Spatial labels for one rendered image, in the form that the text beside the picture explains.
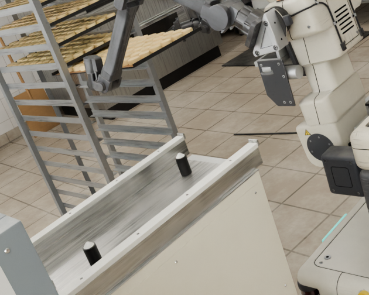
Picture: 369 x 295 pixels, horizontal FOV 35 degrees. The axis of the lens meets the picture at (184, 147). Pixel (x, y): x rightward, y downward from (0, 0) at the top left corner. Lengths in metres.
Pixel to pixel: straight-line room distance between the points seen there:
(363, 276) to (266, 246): 0.48
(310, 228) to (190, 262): 1.44
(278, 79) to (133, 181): 0.59
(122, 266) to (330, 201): 1.80
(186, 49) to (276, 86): 3.75
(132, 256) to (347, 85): 0.98
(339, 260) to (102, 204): 0.88
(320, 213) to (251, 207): 1.36
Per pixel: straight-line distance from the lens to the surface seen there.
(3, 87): 3.13
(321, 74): 1.89
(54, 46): 2.57
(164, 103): 2.93
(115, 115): 3.27
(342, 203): 2.93
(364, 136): 1.67
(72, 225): 1.57
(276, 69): 1.90
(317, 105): 1.90
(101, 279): 1.29
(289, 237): 2.79
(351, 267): 2.06
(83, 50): 2.74
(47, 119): 2.97
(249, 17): 1.73
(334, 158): 1.85
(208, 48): 5.82
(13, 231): 0.93
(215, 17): 1.77
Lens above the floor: 1.53
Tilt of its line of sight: 22 degrees down
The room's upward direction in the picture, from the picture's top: 20 degrees counter-clockwise
